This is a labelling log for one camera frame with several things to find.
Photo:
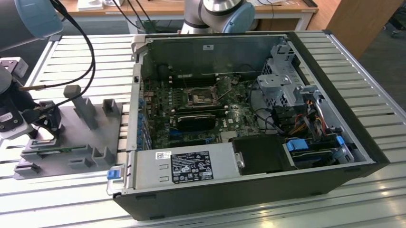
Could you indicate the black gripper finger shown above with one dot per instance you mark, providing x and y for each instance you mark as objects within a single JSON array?
[
  {"x": 33, "y": 133},
  {"x": 53, "y": 121}
]

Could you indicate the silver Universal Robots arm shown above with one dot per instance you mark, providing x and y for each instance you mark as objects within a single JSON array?
[{"x": 196, "y": 14}]

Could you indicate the CPU socket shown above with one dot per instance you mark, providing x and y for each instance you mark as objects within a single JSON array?
[{"x": 199, "y": 97}]

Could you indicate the grey parts rack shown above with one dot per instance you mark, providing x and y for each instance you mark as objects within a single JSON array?
[{"x": 76, "y": 142}]

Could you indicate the green RAM stick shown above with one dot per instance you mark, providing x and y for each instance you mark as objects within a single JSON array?
[{"x": 64, "y": 149}]

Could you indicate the blue case latch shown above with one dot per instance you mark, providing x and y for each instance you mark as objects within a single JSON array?
[{"x": 114, "y": 173}]

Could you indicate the grey power supply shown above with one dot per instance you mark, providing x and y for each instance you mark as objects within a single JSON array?
[{"x": 148, "y": 166}]

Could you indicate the black expansion slot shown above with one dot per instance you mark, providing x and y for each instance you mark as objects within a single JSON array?
[{"x": 189, "y": 143}]

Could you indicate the black graphics card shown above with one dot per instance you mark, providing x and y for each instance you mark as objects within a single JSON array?
[{"x": 194, "y": 123}]

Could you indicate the black RAM slot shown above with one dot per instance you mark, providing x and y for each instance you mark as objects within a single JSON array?
[
  {"x": 190, "y": 83},
  {"x": 189, "y": 78},
  {"x": 199, "y": 108},
  {"x": 199, "y": 112}
]

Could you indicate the plain white box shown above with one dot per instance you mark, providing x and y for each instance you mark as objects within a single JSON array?
[{"x": 89, "y": 6}]

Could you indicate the white box with black print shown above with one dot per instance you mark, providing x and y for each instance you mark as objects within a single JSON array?
[{"x": 112, "y": 2}]

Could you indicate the silver chipset heatsink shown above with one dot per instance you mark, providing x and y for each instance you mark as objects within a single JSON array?
[{"x": 228, "y": 136}]

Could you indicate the green motherboard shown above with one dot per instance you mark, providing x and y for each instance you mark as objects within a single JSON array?
[{"x": 240, "y": 111}]

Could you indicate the round coin battery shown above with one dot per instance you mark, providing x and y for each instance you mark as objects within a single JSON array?
[{"x": 235, "y": 81}]

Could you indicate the black PC case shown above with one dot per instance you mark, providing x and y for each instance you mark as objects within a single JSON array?
[{"x": 221, "y": 202}]

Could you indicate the black plastic drive box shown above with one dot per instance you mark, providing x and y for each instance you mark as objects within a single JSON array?
[{"x": 259, "y": 154}]

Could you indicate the silver metal drive cage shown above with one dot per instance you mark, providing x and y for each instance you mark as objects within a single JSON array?
[{"x": 272, "y": 90}]

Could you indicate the blue disk carrier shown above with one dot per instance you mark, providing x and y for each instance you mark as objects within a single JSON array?
[{"x": 296, "y": 144}]

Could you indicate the blue plastic clip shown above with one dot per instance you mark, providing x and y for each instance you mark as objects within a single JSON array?
[{"x": 339, "y": 140}]

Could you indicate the wooden cabinet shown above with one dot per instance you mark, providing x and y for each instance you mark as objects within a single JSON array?
[{"x": 357, "y": 23}]

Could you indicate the black office chair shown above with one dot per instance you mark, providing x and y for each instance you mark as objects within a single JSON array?
[{"x": 397, "y": 22}]

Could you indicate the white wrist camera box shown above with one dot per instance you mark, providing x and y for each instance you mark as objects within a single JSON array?
[{"x": 16, "y": 129}]

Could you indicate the small white wrist camera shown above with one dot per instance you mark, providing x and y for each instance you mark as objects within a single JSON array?
[{"x": 20, "y": 67}]

